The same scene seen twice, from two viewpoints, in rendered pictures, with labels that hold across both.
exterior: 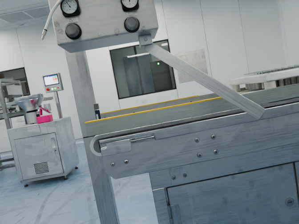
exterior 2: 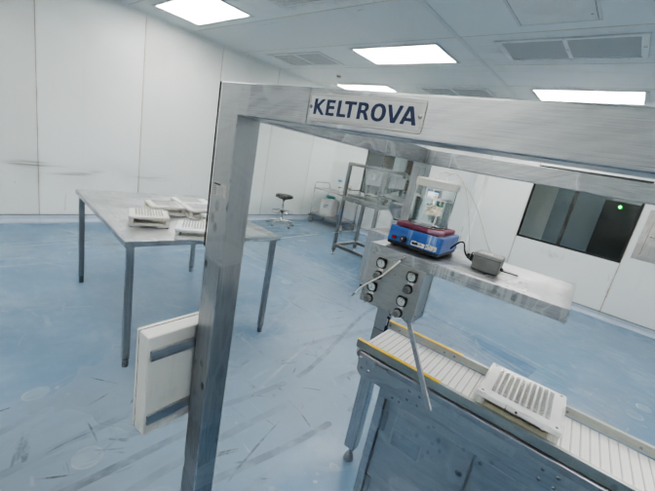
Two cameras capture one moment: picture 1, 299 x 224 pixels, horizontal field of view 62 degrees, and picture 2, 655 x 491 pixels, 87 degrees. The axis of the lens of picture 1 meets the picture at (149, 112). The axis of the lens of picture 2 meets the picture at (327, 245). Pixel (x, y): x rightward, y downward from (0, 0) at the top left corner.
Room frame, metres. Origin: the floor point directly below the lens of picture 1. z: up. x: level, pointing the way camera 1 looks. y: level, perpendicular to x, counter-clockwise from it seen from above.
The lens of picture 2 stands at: (-0.52, -0.46, 1.54)
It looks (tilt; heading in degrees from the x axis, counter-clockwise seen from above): 15 degrees down; 38
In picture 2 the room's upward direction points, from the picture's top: 11 degrees clockwise
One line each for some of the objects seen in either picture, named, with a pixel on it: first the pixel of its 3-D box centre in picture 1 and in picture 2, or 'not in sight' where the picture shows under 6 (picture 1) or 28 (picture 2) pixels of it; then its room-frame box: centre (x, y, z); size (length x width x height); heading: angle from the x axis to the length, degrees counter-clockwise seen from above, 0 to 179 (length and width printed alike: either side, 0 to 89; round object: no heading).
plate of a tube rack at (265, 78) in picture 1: (284, 73); (521, 395); (0.74, -0.41, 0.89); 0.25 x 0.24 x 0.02; 3
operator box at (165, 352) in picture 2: not in sight; (175, 370); (-0.14, 0.22, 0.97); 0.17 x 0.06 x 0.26; 3
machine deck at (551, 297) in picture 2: not in sight; (470, 267); (0.74, -0.13, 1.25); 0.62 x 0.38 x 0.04; 93
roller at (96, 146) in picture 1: (106, 136); not in sight; (0.71, 0.14, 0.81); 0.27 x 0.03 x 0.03; 3
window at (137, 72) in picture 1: (143, 69); (577, 211); (5.86, -0.03, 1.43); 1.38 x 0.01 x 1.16; 88
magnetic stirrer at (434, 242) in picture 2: not in sight; (422, 237); (0.68, 0.04, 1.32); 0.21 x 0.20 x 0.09; 3
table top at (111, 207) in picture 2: not in sight; (173, 213); (0.85, 2.25, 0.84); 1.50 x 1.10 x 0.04; 84
